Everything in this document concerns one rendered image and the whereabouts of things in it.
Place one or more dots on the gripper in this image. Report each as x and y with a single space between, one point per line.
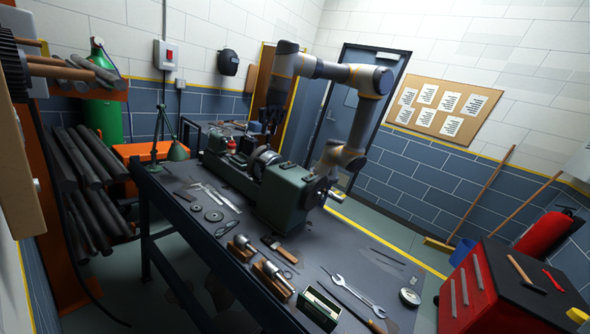
273 114

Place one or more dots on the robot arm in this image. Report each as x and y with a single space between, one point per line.
355 73

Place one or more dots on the dark lathe chuck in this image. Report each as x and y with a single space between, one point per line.
263 161

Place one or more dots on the black lathe lever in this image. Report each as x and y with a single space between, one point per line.
308 177
287 165

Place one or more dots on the green lathe tailstock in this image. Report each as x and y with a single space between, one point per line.
216 142

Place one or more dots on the green lathe body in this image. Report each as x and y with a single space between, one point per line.
276 198

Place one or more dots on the black lathe handwheel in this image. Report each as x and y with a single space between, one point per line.
316 193

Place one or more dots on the toolholder on wooden block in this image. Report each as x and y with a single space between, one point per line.
272 276
240 246

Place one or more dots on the black gear wheel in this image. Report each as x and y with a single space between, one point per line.
11 64

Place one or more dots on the blue box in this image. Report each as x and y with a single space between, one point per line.
254 126

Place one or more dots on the brown wooden panel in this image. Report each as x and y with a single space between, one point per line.
265 92

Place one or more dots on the red oil can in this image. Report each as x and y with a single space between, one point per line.
231 146

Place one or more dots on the small wooden board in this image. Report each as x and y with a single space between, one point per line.
251 78

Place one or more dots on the dark blue door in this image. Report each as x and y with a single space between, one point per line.
332 120

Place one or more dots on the dark side table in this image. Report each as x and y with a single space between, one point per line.
203 125

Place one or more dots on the black welding helmet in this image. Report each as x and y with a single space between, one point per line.
227 62

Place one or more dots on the steel caliper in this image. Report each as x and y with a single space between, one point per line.
213 193

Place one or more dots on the grey metal cylinder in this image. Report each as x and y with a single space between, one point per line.
336 196

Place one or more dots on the green desk lamp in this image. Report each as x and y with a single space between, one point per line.
175 151

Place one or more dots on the grey grinding disc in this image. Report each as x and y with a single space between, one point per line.
214 216

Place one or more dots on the small dark washer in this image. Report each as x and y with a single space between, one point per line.
196 208

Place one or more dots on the black safety glasses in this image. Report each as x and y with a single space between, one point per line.
227 228

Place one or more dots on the dark flat plate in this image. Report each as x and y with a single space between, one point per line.
184 196

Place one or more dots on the orange cabinet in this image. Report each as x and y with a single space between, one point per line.
138 152

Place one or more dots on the dark metal workbench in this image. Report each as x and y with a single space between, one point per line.
145 230

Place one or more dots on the green gas cylinder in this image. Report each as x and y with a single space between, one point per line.
103 115

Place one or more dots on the dark metal bar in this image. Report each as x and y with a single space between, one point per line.
80 156
103 152
92 221
60 161

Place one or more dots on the cork notice board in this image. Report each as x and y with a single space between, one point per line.
442 109

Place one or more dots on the grey metal bar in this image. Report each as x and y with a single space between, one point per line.
99 72
73 82

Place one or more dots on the steel open-end wrench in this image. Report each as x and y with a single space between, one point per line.
357 295

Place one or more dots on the green open box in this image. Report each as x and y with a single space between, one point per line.
315 311

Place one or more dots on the small white scrap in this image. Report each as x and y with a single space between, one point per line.
413 280

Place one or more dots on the yellow broom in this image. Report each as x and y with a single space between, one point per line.
465 212

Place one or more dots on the brown metal rod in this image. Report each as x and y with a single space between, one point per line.
64 73
46 60
27 42

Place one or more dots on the blue bucket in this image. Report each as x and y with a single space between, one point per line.
461 252

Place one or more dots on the orange bar rack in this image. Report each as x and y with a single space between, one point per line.
50 258

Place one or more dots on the tan cardboard panel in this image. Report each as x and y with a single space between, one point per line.
18 184

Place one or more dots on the grey machine housing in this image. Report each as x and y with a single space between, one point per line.
20 27

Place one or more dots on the red tool chest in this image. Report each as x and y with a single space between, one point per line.
488 304

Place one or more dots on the red fire extinguisher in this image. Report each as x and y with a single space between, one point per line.
544 233

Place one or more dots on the red screwdriver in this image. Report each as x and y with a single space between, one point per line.
553 280

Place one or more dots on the yellow tape roll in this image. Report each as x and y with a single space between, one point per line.
577 315

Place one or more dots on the black tool post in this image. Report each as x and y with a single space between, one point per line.
249 145

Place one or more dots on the grey wall socket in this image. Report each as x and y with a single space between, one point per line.
180 83

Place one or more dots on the grey wall switch box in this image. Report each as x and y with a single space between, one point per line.
165 55

